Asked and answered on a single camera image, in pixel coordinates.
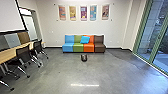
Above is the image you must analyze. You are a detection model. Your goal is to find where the long wooden table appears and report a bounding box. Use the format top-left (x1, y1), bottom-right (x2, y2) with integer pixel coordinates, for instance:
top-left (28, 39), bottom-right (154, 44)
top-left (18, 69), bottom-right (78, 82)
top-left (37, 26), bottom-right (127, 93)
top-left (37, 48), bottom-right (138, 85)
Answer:
top-left (0, 40), bottom-right (46, 66)

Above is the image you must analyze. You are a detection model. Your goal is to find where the blue sofa seat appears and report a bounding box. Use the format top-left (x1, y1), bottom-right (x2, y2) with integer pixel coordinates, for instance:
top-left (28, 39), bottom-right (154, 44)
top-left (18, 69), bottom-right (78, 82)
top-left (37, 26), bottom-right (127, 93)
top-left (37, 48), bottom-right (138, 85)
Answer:
top-left (62, 34), bottom-right (76, 53)

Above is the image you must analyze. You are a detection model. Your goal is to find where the green sofa seat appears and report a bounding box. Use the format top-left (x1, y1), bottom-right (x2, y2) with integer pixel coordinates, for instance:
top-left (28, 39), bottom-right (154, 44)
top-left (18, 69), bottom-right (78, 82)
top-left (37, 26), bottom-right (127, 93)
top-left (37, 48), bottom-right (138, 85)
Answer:
top-left (72, 34), bottom-right (85, 53)

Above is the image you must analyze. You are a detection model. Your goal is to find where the black office chair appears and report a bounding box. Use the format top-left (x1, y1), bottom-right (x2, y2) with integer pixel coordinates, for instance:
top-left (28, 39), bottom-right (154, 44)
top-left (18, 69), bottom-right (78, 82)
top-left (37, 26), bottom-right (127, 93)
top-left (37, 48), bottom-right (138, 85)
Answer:
top-left (33, 38), bottom-right (50, 60)
top-left (0, 73), bottom-right (16, 93)
top-left (13, 44), bottom-right (43, 79)

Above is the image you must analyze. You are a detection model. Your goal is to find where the blue square cushion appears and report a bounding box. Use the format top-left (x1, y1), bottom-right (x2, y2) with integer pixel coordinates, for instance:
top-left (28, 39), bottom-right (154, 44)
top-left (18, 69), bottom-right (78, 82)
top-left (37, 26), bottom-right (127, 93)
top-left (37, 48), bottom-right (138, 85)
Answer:
top-left (79, 35), bottom-right (91, 45)

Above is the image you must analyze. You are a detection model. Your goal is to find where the pink tan wall poster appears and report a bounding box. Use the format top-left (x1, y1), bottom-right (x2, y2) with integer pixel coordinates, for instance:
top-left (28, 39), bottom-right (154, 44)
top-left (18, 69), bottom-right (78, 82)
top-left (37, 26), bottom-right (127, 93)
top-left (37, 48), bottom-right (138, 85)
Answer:
top-left (101, 4), bottom-right (111, 21)

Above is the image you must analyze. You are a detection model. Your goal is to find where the orange sofa seat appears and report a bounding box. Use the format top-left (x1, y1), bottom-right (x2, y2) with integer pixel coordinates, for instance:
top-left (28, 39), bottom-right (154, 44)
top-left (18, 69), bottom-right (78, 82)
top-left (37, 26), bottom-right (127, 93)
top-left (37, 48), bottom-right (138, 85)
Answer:
top-left (83, 34), bottom-right (96, 54)

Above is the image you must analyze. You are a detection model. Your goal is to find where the grey upholstered chair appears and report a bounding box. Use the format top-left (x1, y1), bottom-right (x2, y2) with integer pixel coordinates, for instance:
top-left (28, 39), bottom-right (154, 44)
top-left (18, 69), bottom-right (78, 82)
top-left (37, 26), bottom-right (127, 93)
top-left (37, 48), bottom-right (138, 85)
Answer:
top-left (3, 33), bottom-right (22, 50)

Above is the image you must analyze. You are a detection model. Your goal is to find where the white wall board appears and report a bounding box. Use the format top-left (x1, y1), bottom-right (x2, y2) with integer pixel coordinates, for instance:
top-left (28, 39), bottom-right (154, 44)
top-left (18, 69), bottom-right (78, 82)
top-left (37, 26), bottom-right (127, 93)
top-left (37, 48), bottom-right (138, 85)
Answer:
top-left (0, 0), bottom-right (26, 33)

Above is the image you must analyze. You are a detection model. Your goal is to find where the brown sofa seat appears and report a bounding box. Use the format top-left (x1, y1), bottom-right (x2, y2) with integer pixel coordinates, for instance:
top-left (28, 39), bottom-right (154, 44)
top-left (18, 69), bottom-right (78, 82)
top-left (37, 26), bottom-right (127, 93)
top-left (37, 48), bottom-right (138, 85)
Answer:
top-left (93, 34), bottom-right (107, 54)

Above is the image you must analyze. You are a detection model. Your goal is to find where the tan upholstered chair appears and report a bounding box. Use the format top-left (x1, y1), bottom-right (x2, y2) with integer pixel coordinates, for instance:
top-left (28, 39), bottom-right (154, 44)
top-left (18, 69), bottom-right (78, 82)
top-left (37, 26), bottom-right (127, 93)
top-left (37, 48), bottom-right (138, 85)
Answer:
top-left (17, 31), bottom-right (31, 45)

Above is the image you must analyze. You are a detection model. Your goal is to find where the translucent plastic bag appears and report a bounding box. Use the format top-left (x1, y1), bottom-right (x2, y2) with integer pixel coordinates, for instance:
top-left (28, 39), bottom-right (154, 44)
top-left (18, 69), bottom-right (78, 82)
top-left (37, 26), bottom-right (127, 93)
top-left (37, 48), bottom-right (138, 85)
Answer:
top-left (80, 54), bottom-right (89, 63)

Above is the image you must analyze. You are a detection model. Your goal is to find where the purple wall poster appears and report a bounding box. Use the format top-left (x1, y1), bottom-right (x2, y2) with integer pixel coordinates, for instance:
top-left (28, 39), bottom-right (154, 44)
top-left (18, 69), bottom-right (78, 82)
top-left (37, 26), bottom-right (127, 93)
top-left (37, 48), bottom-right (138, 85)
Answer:
top-left (79, 5), bottom-right (88, 22)

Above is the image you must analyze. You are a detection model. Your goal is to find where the yellow wall poster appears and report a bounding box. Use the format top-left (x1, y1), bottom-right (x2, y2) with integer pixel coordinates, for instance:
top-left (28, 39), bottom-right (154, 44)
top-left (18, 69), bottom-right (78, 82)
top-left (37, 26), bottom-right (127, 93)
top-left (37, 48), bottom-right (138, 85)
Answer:
top-left (68, 5), bottom-right (78, 22)

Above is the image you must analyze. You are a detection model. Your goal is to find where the orange red wall poster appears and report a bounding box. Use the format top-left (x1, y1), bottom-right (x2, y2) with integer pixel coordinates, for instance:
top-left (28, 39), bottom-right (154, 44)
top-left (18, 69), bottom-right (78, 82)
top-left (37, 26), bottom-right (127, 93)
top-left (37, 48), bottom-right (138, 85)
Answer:
top-left (58, 4), bottom-right (67, 22)

